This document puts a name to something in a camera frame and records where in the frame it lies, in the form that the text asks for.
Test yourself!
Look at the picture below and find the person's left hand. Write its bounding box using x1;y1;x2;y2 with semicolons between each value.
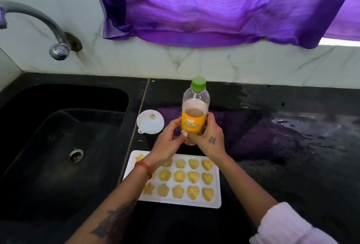
146;117;188;170

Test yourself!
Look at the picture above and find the person's right hand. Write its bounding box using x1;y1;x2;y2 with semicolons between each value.
186;112;227;163

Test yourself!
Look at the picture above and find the plastic juice bottle orange label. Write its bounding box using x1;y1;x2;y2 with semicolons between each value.
180;88;210;146

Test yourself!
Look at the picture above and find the person's right forearm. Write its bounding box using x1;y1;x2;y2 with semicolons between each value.
214;153;279;229

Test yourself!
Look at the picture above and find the person's left forearm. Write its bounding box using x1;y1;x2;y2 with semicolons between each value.
64;159;158;244

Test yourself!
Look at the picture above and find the white plastic funnel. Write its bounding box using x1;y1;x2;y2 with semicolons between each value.
137;109;165;135

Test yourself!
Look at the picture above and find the white ice cube tray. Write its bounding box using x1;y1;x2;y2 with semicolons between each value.
123;150;222;209

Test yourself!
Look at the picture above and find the green bottle cap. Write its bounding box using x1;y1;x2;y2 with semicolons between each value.
191;76;207;92

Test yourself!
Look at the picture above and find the metal sink drain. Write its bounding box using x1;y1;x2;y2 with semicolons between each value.
69;148;84;163

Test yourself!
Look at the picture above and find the black sink basin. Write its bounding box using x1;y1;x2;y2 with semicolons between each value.
0;84;130;222

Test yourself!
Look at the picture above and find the white rolled sleeve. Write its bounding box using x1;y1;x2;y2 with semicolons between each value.
249;202;339;244

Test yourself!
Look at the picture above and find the purple curtain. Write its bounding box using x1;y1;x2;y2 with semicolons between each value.
89;0;360;50

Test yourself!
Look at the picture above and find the red thread bracelet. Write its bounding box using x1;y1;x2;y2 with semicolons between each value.
134;161;153;180

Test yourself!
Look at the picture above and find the metal wall faucet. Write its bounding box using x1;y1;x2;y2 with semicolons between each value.
0;0;83;61

